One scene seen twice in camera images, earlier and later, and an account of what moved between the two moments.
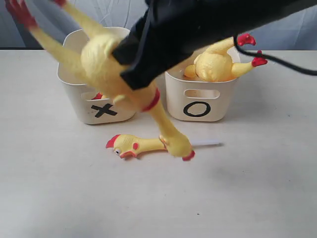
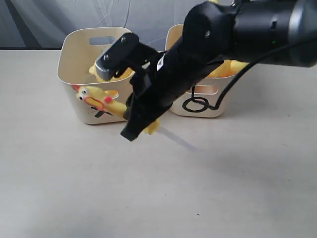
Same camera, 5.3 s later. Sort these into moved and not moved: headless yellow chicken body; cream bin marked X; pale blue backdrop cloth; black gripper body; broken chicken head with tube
Moved: black gripper body; broken chicken head with tube; headless yellow chicken body
Not moved: pale blue backdrop cloth; cream bin marked X
